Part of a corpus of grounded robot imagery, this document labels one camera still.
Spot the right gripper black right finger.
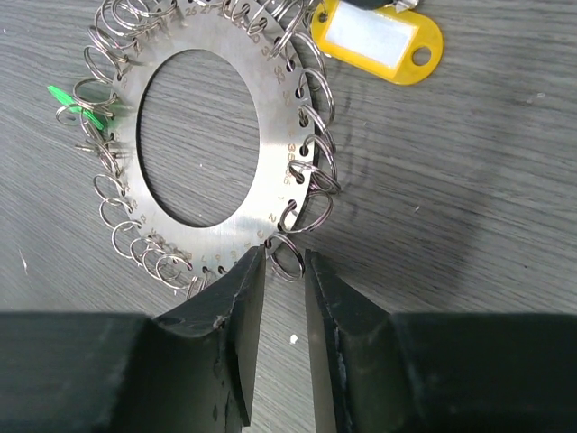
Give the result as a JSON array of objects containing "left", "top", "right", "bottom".
[{"left": 305, "top": 251, "right": 576, "bottom": 432}]

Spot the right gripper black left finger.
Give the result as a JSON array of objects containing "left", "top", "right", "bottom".
[{"left": 1, "top": 247, "right": 266, "bottom": 432}]

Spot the green plastic key tag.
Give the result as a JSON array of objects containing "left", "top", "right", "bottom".
[{"left": 47, "top": 86, "right": 117, "bottom": 132}]

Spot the yellow plastic key tag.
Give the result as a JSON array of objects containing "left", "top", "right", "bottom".
[{"left": 310, "top": 1, "right": 444, "bottom": 86}]

